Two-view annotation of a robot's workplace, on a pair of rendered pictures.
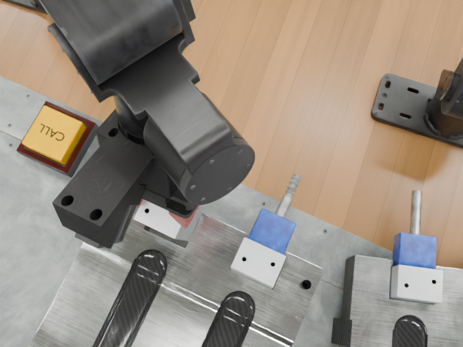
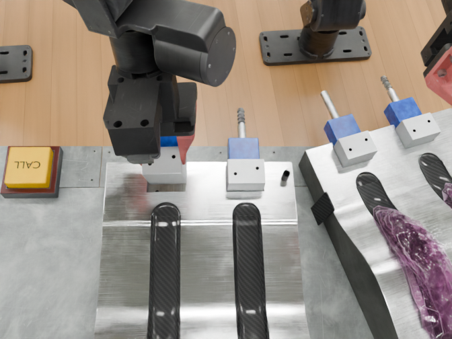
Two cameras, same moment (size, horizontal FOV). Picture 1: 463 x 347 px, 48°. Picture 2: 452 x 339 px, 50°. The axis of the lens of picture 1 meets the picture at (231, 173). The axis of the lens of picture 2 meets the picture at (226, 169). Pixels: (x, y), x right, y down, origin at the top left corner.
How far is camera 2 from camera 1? 0.22 m
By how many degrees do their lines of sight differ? 16
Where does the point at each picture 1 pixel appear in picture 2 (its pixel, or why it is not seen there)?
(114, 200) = (151, 111)
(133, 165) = (149, 90)
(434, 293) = (370, 146)
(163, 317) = (194, 248)
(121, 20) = not seen: outside the picture
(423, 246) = (346, 122)
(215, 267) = (215, 194)
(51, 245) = (65, 256)
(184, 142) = (197, 28)
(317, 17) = not seen: hidden behind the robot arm
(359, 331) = (335, 198)
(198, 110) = (194, 9)
